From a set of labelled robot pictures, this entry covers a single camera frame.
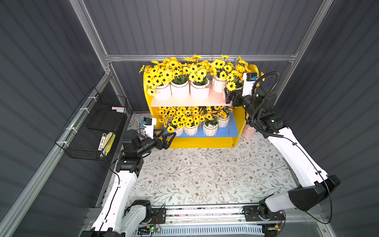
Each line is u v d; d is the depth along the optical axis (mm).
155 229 696
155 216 726
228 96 601
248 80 543
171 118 809
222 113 826
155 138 619
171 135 661
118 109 846
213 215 754
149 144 623
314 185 397
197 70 617
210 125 854
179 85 664
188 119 767
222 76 650
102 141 695
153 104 697
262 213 661
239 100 598
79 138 671
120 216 429
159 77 570
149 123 614
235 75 617
